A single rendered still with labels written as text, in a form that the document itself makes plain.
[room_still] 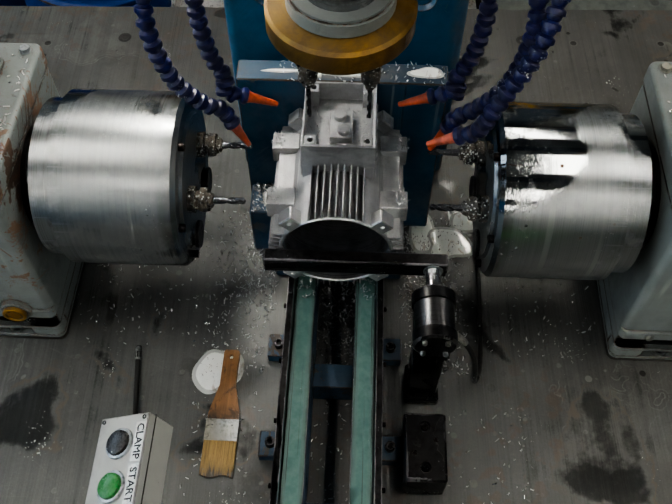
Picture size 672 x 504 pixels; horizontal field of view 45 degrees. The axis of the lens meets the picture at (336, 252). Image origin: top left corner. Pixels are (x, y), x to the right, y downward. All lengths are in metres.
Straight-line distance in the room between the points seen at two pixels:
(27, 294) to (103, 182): 0.26
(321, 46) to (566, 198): 0.38
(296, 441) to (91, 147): 0.47
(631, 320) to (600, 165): 0.28
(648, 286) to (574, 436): 0.26
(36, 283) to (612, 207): 0.81
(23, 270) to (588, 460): 0.86
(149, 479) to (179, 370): 0.37
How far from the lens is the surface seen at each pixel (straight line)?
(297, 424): 1.12
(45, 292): 1.28
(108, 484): 0.97
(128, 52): 1.76
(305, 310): 1.20
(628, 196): 1.10
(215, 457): 1.24
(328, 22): 0.93
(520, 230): 1.08
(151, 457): 0.97
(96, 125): 1.12
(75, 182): 1.11
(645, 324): 1.29
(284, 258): 1.11
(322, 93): 1.17
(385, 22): 0.96
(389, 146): 1.18
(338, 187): 1.10
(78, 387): 1.33
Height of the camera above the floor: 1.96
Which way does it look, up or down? 57 degrees down
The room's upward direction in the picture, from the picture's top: straight up
